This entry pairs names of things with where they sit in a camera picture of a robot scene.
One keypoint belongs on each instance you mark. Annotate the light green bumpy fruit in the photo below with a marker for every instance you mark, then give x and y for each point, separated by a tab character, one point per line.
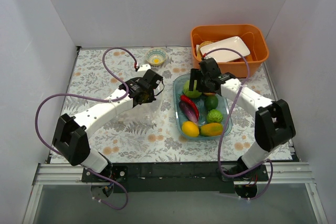
214	116

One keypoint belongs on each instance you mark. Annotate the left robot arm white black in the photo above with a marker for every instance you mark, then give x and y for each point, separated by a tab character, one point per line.
72	133

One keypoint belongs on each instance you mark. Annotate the white rectangular plate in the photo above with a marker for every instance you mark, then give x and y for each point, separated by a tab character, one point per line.
229	49

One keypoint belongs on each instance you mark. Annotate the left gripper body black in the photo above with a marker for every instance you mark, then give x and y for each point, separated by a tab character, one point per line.
146	97

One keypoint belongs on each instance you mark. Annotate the purple eggplant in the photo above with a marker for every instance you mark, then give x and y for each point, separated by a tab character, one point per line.
188	111

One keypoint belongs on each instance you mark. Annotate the dark green lime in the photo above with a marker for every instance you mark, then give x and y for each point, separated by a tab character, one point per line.
211	102

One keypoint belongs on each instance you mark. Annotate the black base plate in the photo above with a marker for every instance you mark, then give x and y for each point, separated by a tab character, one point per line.
187	176

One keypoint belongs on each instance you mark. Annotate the clear blue plastic tray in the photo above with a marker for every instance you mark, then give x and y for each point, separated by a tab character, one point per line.
180	117

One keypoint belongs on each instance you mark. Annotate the green cabbage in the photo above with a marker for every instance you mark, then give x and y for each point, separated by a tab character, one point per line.
191	94

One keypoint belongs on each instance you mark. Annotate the small patterned bowl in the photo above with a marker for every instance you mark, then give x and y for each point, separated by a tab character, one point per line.
156	56

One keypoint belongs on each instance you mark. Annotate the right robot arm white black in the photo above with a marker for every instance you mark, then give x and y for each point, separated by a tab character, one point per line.
273	121

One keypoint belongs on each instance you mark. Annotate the orange peach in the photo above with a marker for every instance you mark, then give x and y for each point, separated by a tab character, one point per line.
208	94

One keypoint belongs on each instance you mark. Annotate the yellow lemon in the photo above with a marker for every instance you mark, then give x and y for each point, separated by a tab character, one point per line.
190	129

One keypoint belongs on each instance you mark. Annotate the red chili pepper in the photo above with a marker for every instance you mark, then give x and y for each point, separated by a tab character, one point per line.
186	99

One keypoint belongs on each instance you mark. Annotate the aluminium frame rail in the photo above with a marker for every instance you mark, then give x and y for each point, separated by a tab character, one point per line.
65	174

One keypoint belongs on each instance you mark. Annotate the floral table mat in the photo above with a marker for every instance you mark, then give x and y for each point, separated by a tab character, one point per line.
97	73

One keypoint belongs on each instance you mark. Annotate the clear zip top bag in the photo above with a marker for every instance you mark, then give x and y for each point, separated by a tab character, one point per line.
145	113

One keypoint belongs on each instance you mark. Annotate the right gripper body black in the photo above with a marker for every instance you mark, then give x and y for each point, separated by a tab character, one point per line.
197	80

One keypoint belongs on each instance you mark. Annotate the orange green mango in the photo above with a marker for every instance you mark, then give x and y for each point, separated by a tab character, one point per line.
211	129

